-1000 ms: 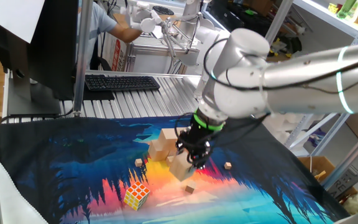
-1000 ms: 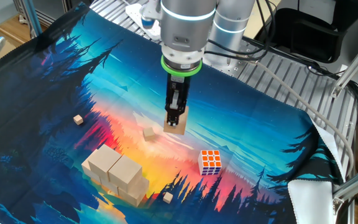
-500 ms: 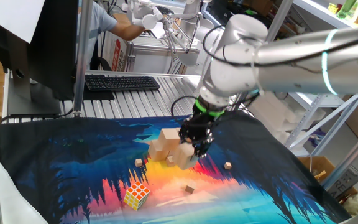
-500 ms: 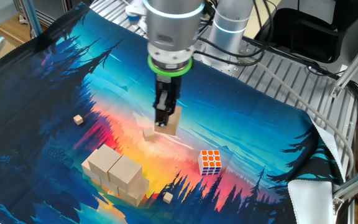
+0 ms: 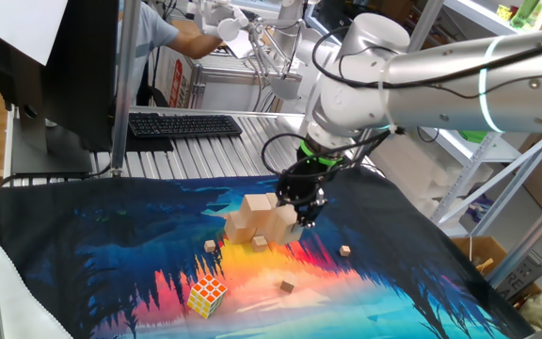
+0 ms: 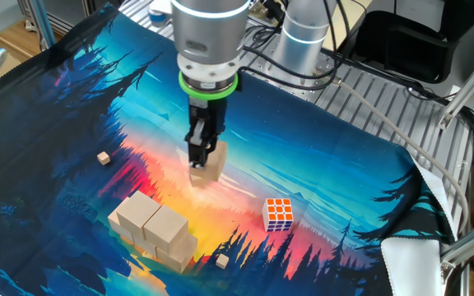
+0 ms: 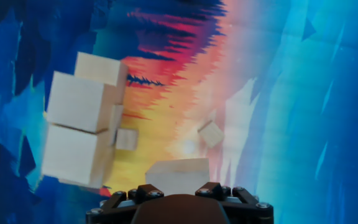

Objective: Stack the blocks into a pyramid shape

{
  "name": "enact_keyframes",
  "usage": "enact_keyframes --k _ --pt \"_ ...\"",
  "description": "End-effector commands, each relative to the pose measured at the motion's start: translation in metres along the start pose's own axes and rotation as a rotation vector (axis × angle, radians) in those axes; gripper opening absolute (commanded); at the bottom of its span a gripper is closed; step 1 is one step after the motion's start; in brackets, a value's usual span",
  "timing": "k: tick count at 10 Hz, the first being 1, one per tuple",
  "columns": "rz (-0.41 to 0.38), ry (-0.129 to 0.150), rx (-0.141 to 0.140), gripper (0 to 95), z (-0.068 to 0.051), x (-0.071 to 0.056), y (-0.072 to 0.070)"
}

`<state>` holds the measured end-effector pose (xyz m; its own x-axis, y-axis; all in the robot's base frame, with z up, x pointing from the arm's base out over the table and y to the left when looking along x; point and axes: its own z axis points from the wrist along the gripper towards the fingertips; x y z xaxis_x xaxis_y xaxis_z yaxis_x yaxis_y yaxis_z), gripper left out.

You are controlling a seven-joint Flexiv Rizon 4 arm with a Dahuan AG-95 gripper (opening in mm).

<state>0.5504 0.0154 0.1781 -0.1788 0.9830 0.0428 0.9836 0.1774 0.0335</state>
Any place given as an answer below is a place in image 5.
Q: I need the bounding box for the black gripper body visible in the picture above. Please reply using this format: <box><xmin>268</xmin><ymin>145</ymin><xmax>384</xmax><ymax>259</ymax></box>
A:
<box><xmin>276</xmin><ymin>153</ymin><xmax>343</xmax><ymax>213</ymax></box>

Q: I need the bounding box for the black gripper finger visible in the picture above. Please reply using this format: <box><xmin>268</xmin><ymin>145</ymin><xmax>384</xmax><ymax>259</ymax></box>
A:
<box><xmin>297</xmin><ymin>187</ymin><xmax>329</xmax><ymax>230</ymax></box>
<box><xmin>274</xmin><ymin>177</ymin><xmax>294</xmax><ymax>204</ymax></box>

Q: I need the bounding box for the person's forearm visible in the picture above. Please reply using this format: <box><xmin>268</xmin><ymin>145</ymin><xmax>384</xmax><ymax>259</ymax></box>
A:
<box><xmin>167</xmin><ymin>27</ymin><xmax>225</xmax><ymax>60</ymax></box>

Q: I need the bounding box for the white foam packing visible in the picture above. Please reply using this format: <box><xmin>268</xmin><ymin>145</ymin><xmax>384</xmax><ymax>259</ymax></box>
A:
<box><xmin>369</xmin><ymin>134</ymin><xmax>493</xmax><ymax>222</ymax></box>

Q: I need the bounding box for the black keyboard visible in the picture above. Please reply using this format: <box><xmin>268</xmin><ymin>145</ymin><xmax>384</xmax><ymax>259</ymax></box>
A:
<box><xmin>127</xmin><ymin>111</ymin><xmax>244</xmax><ymax>140</ymax></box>

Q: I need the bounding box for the Rubik's cube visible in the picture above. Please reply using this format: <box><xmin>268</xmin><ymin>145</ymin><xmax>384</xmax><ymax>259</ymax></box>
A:
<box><xmin>186</xmin><ymin>273</ymin><xmax>229</xmax><ymax>320</ymax></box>

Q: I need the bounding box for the red white printed box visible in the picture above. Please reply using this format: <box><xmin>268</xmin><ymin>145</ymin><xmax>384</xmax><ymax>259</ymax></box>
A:
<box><xmin>166</xmin><ymin>58</ymin><xmax>193</xmax><ymax>109</ymax></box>

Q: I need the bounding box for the cardboard box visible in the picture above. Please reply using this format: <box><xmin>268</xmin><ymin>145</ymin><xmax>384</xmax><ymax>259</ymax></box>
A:
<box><xmin>452</xmin><ymin>234</ymin><xmax>508</xmax><ymax>277</ymax></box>

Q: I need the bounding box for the black storage crate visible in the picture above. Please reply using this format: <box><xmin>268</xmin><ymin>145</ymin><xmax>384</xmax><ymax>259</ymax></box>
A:
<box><xmin>306</xmin><ymin>0</ymin><xmax>361</xmax><ymax>37</ymax></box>

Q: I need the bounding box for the green packet with sticks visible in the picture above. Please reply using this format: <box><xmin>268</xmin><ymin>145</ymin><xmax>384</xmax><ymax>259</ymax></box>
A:
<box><xmin>458</xmin><ymin>130</ymin><xmax>489</xmax><ymax>144</ymax></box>

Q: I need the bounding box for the forest sunset printed cloth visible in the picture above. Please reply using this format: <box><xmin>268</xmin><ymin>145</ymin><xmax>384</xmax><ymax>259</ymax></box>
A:
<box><xmin>0</xmin><ymin>164</ymin><xmax>535</xmax><ymax>339</ymax></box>

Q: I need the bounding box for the white robotic hand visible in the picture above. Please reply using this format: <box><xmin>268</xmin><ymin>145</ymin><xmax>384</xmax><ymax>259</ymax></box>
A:
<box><xmin>193</xmin><ymin>0</ymin><xmax>253</xmax><ymax>42</ymax></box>

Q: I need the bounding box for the person in blue shirt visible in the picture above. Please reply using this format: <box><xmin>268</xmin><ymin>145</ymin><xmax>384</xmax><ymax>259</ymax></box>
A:
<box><xmin>119</xmin><ymin>0</ymin><xmax>181</xmax><ymax>107</ymax></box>

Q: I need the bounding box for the grey label plate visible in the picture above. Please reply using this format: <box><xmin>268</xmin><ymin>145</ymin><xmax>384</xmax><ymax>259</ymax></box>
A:
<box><xmin>495</xmin><ymin>251</ymin><xmax>542</xmax><ymax>301</ymax></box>

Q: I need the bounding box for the black computer monitor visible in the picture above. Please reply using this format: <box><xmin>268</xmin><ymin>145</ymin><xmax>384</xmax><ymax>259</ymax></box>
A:
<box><xmin>0</xmin><ymin>0</ymin><xmax>120</xmax><ymax>176</ymax></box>

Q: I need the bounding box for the clear plastic bag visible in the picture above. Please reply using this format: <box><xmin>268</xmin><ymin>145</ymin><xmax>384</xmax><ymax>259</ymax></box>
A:
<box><xmin>518</xmin><ymin>287</ymin><xmax>542</xmax><ymax>333</ymax></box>

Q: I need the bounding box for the green bottle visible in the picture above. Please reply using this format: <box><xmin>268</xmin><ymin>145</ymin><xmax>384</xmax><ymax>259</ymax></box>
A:
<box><xmin>509</xmin><ymin>0</ymin><xmax>542</xmax><ymax>30</ymax></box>

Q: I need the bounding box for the white paper sheet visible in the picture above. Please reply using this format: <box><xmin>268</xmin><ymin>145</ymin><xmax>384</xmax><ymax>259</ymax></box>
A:
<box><xmin>0</xmin><ymin>0</ymin><xmax>70</xmax><ymax>67</ymax></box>

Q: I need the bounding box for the green flange ring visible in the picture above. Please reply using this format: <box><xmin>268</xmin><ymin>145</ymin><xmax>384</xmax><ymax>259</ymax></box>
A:
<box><xmin>298</xmin><ymin>139</ymin><xmax>346</xmax><ymax>168</ymax></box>

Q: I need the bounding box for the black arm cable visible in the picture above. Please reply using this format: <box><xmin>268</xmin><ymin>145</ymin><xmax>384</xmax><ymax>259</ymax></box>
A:
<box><xmin>260</xmin><ymin>25</ymin><xmax>542</xmax><ymax>208</ymax></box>

